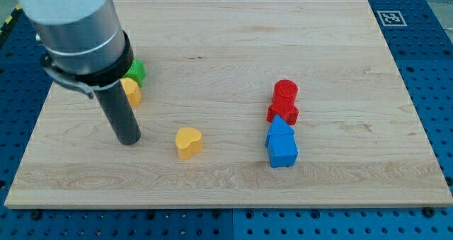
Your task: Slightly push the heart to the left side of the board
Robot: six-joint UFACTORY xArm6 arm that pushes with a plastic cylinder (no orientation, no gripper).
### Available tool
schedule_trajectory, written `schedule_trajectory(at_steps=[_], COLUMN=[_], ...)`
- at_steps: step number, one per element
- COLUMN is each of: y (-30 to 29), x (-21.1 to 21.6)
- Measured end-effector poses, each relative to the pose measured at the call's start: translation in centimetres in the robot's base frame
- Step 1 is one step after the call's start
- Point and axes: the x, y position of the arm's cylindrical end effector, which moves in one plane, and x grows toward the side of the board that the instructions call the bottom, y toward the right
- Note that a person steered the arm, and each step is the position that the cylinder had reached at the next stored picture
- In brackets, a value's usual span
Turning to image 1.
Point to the yellow rounded block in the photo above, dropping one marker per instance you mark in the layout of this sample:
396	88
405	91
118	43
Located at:
132	91

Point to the red cylinder block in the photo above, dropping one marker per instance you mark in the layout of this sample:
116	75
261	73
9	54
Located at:
285	92

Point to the red star block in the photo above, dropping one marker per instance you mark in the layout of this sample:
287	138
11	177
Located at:
287	110

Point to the green block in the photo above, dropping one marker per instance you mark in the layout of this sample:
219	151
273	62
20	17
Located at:
136	72

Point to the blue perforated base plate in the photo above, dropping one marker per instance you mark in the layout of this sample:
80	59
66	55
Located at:
423	54

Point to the white fiducial marker tag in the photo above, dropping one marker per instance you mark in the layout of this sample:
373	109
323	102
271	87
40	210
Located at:
391	18

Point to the blue house-shaped block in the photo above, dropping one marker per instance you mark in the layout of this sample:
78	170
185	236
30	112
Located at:
280	143

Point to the yellow heart block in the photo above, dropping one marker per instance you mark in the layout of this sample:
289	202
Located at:
188	141

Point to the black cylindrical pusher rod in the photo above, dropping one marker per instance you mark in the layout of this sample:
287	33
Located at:
119	113

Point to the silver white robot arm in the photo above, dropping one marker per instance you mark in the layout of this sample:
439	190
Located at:
86	50

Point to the wooden board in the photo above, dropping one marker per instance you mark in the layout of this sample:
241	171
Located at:
212	65

